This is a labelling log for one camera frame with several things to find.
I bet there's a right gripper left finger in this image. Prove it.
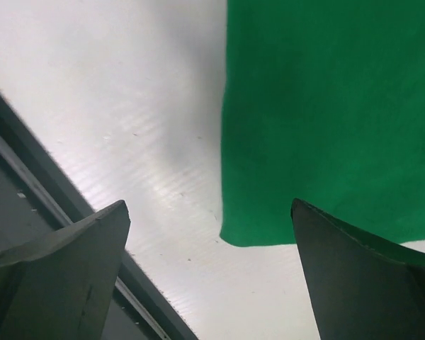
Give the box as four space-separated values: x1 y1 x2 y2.
0 200 130 339

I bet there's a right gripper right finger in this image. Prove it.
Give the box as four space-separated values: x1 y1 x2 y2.
291 199 425 339

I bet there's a green t shirt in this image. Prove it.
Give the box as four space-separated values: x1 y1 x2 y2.
220 0 425 247

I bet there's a front aluminium rail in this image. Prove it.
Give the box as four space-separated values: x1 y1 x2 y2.
0 95 196 339

